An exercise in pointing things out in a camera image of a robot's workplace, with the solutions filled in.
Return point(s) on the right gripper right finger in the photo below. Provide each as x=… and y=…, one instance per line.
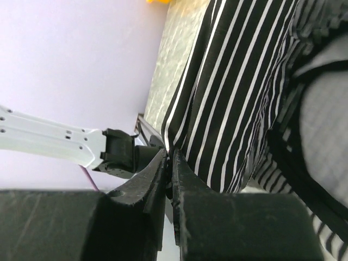
x=247, y=226

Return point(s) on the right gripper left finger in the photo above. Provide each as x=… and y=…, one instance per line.
x=124, y=224

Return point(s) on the black striped tank top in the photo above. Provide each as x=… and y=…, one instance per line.
x=263, y=97

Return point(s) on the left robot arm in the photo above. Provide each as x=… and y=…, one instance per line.
x=109, y=151

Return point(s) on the yellow plastic bin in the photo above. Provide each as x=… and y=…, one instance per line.
x=159, y=1

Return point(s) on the aluminium extrusion rail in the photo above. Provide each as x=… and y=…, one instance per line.
x=147, y=134

